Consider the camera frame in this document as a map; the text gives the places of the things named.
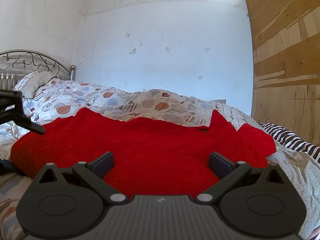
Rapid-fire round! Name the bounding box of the striped bed sheet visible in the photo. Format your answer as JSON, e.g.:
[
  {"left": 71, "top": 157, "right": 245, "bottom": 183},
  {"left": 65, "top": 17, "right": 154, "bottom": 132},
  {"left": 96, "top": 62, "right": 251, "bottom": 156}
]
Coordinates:
[{"left": 259, "top": 122, "right": 320, "bottom": 163}]

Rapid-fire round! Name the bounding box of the red knit sweater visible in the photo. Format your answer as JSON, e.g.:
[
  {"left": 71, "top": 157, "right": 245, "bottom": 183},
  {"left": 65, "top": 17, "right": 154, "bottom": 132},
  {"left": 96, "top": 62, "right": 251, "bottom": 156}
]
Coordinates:
[{"left": 10, "top": 108, "right": 276, "bottom": 197}]

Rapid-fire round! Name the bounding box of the wooden plywood board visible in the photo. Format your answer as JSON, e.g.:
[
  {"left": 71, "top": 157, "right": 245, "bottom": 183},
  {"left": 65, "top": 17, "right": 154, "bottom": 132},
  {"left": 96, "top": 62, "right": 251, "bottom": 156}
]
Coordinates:
[{"left": 246, "top": 0, "right": 319, "bottom": 144}]

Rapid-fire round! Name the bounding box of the metal bed headboard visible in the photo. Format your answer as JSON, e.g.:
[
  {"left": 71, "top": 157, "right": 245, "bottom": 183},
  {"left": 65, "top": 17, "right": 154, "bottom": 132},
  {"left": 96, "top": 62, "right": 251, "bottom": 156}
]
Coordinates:
[{"left": 0, "top": 49, "right": 76, "bottom": 90}]

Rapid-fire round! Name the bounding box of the pillow with patterned case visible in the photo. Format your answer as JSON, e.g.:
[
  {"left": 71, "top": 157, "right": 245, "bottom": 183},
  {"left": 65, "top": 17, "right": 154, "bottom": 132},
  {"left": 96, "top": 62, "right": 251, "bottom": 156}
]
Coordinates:
[{"left": 14, "top": 70, "right": 56, "bottom": 99}]

